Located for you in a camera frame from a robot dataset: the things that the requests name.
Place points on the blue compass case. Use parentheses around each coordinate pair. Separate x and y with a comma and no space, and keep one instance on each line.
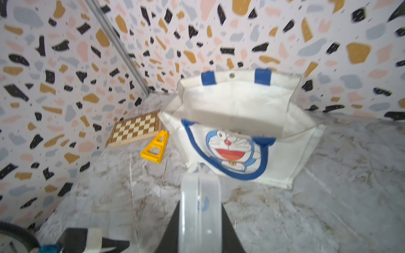
(200,218)

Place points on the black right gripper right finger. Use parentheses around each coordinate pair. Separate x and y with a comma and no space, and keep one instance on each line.
(230,241)

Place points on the white Doraemon canvas bag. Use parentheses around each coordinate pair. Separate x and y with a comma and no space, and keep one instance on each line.
(244,125)

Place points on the yellow plastic triangular stand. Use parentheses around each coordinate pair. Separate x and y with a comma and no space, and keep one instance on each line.
(155,150)

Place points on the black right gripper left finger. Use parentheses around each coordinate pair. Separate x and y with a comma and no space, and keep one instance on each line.
(169,241)

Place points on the wooden folding chess board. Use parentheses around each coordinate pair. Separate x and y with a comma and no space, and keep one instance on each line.
(135,129)

